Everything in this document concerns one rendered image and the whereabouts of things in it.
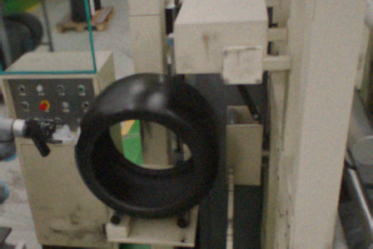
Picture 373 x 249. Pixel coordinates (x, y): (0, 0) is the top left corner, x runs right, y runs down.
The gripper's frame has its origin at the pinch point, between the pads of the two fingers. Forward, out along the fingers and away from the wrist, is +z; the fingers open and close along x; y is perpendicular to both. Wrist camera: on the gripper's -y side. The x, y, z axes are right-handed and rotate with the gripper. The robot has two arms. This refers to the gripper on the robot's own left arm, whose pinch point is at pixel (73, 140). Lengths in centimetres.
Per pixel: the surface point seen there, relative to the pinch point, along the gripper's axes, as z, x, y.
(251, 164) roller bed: 74, 20, -13
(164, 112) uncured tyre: 37.9, -11.4, 22.7
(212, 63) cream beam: 53, -35, 51
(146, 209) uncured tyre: 33.5, -11.9, -20.7
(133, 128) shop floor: -19, 249, -126
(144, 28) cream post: 23, 27, 41
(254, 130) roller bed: 73, 20, 4
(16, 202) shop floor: -88, 119, -134
